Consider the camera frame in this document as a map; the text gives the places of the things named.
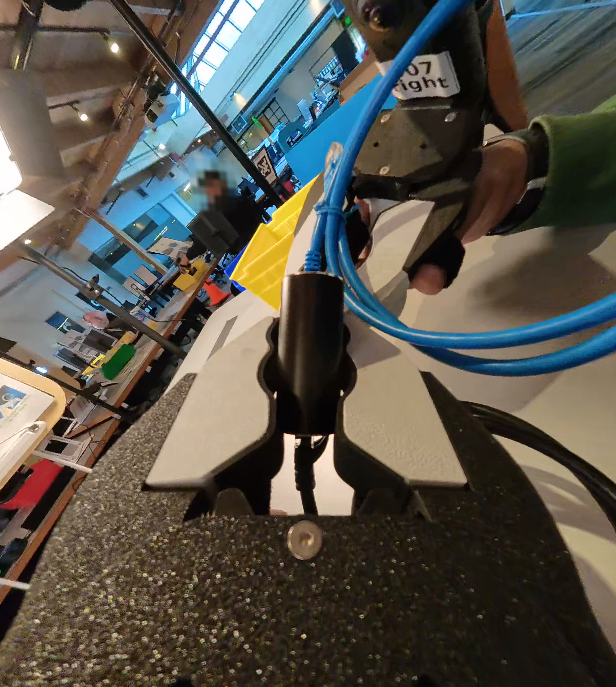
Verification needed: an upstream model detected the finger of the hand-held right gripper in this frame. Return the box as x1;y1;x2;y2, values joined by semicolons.
362;201;437;302

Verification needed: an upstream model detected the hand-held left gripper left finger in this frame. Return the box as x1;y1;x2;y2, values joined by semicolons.
144;316;283;503

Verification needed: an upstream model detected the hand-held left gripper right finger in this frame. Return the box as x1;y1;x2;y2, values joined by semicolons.
334;314;471;502

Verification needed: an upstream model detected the blue ethernet cable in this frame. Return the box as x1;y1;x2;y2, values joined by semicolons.
302;0;616;377

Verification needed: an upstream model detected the black ethernet cable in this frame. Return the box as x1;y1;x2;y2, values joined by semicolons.
293;400;616;685

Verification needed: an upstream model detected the black ethernet port adapter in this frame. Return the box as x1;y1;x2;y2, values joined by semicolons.
276;271;353;437

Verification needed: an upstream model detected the yellow storage bin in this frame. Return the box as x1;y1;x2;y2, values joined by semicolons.
230;174;323;313

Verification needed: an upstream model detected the person's right hand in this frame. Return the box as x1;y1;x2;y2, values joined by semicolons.
411;134;534;296

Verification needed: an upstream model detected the cardboard box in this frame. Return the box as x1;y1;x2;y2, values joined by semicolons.
339;53;383;103

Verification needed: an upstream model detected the blue partition panel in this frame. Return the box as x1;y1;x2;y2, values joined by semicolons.
283;72;389;194

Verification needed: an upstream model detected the green box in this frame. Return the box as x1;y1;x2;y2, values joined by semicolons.
100;342;138;383

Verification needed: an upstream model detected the wooden workbench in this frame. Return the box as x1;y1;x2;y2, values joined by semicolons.
0;257;220;661

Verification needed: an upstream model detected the black wristwatch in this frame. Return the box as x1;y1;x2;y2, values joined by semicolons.
485;134;550;237

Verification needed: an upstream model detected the fiducial tag poster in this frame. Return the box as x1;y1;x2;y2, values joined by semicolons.
250;146;278;184

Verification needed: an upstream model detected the small yellow bin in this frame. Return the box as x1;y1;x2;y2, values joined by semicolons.
173;259;210;292

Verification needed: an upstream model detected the grey metal pole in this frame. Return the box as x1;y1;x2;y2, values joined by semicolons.
15;239;188;359

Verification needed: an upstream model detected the black computer monitor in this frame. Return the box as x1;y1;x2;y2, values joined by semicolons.
186;210;240;254

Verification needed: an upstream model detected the instruction sheet stand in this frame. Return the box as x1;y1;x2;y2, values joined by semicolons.
148;235;191;259

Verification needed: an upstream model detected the black metal pole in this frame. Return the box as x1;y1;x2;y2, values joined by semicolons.
108;0;283;206

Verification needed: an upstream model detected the white ceiling camera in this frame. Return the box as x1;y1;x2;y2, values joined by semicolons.
143;92;178;131

